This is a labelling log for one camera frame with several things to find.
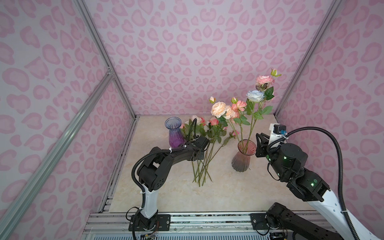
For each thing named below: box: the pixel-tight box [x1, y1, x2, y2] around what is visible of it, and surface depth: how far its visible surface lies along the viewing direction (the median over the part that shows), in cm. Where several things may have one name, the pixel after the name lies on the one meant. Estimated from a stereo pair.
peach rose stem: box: [209, 96, 240, 142], surface depth 67 cm
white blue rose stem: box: [245, 90, 273, 153], surface depth 72 cm
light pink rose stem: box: [250, 68, 282, 136], surface depth 69 cm
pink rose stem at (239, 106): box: [231, 97, 251, 152], surface depth 70 cm
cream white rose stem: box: [191, 115, 202, 125], surface depth 112 cm
